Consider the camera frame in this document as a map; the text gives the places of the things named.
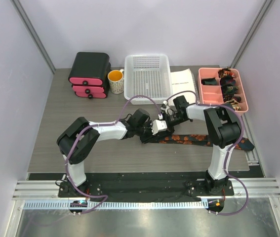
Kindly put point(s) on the white paper booklet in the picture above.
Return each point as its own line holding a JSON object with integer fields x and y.
{"x": 182, "y": 81}

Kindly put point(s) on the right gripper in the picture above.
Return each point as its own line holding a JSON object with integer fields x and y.
{"x": 170, "y": 129}

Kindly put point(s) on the left aluminium frame post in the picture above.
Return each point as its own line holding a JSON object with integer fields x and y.
{"x": 32, "y": 32}

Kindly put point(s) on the black orange floral tie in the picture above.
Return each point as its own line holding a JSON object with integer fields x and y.
{"x": 195, "y": 139}

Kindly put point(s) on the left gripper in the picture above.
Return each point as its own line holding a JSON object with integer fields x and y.
{"x": 143, "y": 139}

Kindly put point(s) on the slotted cable duct rail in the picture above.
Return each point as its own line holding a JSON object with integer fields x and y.
{"x": 78, "y": 204}

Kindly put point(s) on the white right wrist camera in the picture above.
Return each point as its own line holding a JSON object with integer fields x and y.
{"x": 166, "y": 108}

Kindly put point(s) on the floral mug yellow inside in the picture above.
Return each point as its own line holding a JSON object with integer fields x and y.
{"x": 116, "y": 81}

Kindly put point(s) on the red patterned rolled tie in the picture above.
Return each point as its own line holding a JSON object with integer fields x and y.
{"x": 226, "y": 72}

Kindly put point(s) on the green dark rolled tie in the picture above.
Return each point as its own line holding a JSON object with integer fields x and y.
{"x": 229, "y": 90}

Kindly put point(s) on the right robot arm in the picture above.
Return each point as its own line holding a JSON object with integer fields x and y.
{"x": 225, "y": 130}

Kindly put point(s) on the blue red rolled tie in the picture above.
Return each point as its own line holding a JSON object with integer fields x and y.
{"x": 227, "y": 81}

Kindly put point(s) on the white perforated plastic basket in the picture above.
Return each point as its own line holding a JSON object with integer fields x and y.
{"x": 148, "y": 75}

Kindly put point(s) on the aluminium corner frame post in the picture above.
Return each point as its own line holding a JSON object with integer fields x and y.
{"x": 259, "y": 18}

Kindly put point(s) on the pink compartment organizer tray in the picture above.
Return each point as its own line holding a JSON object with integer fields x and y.
{"x": 213, "y": 94}

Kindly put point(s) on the black pink drawer box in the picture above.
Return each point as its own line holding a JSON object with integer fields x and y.
{"x": 89, "y": 75}

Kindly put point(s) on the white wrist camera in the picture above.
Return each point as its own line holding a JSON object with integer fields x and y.
{"x": 158, "y": 126}
{"x": 166, "y": 108}

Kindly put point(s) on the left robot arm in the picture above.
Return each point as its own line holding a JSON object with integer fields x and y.
{"x": 77, "y": 141}

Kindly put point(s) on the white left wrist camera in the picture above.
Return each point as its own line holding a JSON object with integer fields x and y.
{"x": 158, "y": 126}

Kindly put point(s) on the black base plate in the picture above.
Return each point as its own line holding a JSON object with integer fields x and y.
{"x": 152, "y": 185}

